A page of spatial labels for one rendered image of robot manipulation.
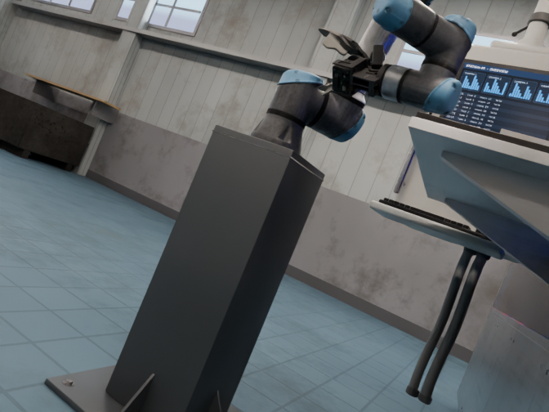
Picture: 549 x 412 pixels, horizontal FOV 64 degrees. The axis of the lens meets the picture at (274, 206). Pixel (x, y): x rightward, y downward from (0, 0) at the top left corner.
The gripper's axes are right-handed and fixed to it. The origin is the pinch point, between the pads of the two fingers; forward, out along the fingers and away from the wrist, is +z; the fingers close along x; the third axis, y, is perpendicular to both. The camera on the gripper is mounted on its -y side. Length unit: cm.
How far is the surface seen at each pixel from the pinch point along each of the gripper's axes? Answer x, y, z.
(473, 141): -3, 20, -46
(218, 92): 225, -273, 373
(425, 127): -3.6, 21.2, -38.0
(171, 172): 308, -177, 385
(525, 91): 35, -84, -31
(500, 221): 42, -19, -48
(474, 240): 58, -25, -42
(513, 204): 8, 17, -54
